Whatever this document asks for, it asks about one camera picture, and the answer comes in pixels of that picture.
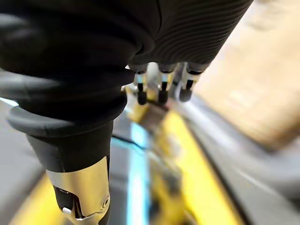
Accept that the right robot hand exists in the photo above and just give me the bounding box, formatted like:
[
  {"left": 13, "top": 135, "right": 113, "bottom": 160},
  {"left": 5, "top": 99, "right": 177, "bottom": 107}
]
[{"left": 0, "top": 0, "right": 255, "bottom": 225}]

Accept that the yellow metal shelf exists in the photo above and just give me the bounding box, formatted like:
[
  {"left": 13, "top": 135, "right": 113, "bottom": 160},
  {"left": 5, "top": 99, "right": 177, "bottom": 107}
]
[{"left": 14, "top": 85, "right": 246, "bottom": 225}]

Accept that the brown cardboard box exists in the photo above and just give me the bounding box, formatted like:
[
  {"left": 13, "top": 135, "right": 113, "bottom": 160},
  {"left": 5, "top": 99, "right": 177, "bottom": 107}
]
[{"left": 194, "top": 0, "right": 300, "bottom": 150}]

